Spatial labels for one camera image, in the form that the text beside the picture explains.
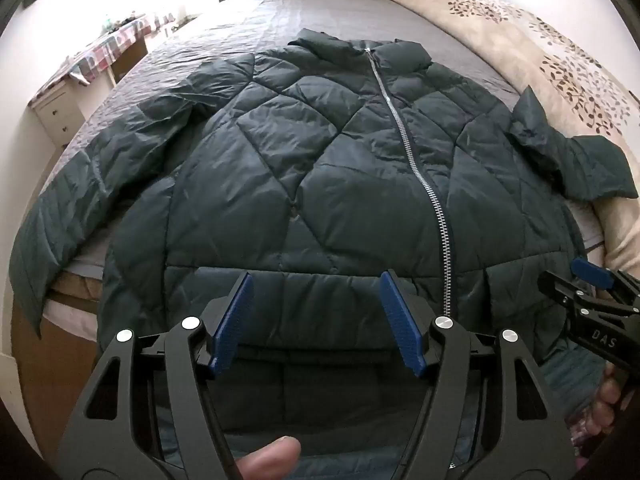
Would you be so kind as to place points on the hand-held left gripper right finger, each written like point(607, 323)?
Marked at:
point(400, 325)

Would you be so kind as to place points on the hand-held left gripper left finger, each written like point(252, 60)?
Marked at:
point(232, 325)

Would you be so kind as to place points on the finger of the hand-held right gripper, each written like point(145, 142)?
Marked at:
point(560, 287)
point(592, 269)

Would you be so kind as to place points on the dark green quilted jacket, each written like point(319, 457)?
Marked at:
point(300, 160)

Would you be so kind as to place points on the person's right hand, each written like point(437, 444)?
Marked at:
point(607, 400)

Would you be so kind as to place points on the person's left hand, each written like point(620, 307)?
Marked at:
point(270, 460)

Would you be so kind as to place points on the person's pink checked clothing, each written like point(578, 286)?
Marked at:
point(580, 435)

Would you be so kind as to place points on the beige floral blanket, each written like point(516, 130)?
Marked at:
point(500, 35)

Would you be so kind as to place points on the white desk with drawers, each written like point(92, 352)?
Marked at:
point(57, 110)

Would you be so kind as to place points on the plaid desk cloth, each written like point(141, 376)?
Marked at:
point(100, 50)

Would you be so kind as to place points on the pile of small desk objects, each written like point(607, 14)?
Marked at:
point(120, 21)

